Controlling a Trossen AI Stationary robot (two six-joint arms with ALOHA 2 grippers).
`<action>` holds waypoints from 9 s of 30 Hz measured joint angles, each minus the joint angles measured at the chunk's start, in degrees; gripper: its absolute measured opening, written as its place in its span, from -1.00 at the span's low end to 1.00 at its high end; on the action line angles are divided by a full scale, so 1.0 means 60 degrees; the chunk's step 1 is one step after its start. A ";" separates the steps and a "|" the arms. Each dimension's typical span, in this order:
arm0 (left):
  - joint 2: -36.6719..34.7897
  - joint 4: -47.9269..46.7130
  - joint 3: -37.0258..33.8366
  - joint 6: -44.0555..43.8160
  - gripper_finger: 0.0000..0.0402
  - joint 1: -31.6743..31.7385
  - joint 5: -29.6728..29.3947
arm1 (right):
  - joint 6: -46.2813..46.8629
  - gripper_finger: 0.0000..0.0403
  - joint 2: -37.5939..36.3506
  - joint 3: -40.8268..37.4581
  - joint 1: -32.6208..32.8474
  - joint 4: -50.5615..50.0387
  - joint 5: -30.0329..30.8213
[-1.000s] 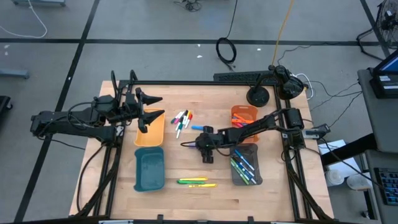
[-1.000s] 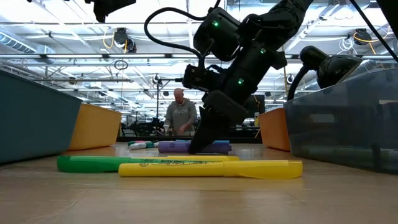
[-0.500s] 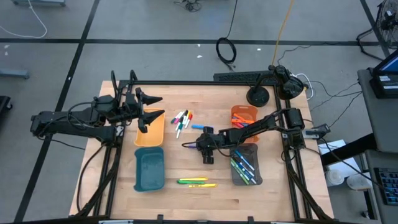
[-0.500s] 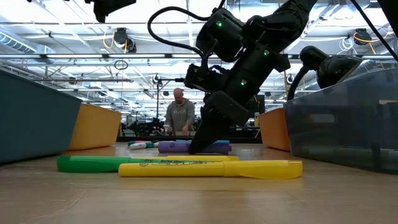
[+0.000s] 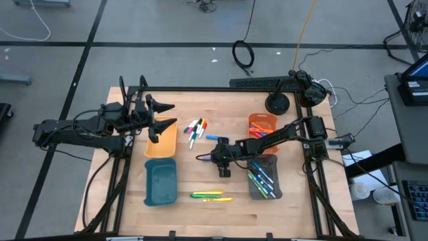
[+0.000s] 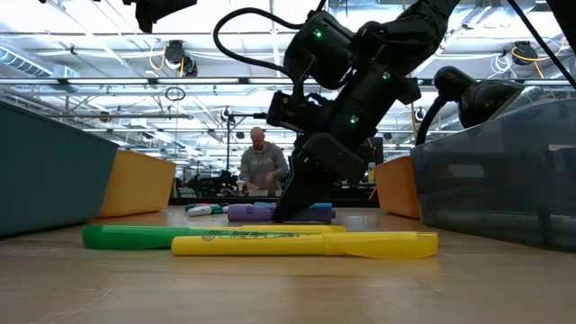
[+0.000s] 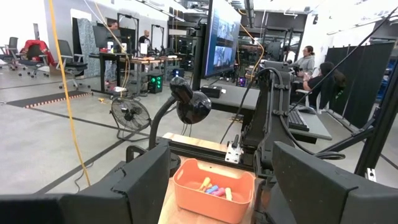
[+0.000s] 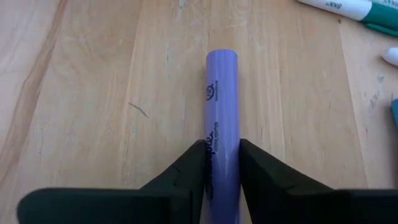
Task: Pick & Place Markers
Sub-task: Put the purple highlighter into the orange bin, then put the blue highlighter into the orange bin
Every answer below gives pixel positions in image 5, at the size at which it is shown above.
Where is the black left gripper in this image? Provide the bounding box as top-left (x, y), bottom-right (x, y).
top-left (132, 94), bottom-right (179, 144)

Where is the blue thin marker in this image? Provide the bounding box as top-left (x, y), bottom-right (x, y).
top-left (252, 161), bottom-right (275, 185)
top-left (256, 172), bottom-right (277, 199)

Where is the white marker black cap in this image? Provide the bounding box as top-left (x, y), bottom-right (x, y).
top-left (249, 166), bottom-right (274, 192)

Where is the yellow plastic bin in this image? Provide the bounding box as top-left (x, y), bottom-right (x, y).
top-left (143, 116), bottom-right (179, 159)

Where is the pink cap short marker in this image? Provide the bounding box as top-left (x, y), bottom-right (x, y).
top-left (186, 119), bottom-right (199, 135)

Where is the orange plastic bin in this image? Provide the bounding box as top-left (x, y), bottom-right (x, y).
top-left (247, 112), bottom-right (280, 155)

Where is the grey translucent plastic bin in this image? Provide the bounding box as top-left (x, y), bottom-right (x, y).
top-left (246, 153), bottom-right (284, 201)

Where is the teal plastic bin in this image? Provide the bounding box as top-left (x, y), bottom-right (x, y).
top-left (143, 157), bottom-right (179, 208)

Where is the black keyboard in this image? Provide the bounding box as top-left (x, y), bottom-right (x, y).
top-left (229, 76), bottom-right (297, 89)

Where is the grey power box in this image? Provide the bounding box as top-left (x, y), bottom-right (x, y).
top-left (328, 133), bottom-right (356, 151)

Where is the white paper sheet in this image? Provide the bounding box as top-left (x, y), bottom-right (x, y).
top-left (341, 149), bottom-right (382, 183)

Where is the black desk beam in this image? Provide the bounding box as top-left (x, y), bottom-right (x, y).
top-left (344, 143), bottom-right (406, 179)

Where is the grey floor bar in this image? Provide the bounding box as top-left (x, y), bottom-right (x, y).
top-left (0, 73), bottom-right (33, 86)

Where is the black floor equipment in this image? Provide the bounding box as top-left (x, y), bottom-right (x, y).
top-left (0, 102), bottom-right (15, 141)

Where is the white cup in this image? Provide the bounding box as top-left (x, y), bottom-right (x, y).
top-left (372, 186), bottom-right (399, 206)

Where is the grey cart base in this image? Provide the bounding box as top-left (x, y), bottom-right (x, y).
top-left (12, 0), bottom-right (72, 8)

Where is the grey desk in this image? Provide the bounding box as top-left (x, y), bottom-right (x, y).
top-left (383, 72), bottom-right (428, 165)
top-left (390, 159), bottom-right (428, 241)

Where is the black labelled device box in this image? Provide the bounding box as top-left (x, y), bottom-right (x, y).
top-left (397, 79), bottom-right (428, 107)

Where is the backlit keyboard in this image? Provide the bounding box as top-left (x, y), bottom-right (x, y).
top-left (401, 179), bottom-right (428, 222)

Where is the laptop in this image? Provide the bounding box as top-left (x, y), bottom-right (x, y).
top-left (400, 52), bottom-right (428, 82)

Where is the black floor fan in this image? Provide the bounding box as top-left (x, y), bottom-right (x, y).
top-left (383, 0), bottom-right (428, 66)

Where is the black hanging coiled cable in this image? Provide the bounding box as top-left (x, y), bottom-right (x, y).
top-left (231, 0), bottom-right (257, 76)

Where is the black cable bundle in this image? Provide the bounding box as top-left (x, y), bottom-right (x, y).
top-left (186, 0), bottom-right (219, 14)

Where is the white floor cable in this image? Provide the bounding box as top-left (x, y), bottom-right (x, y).
top-left (0, 0), bottom-right (52, 42)

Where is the yellow hanging cable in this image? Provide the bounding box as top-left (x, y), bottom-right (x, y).
top-left (292, 0), bottom-right (317, 72)

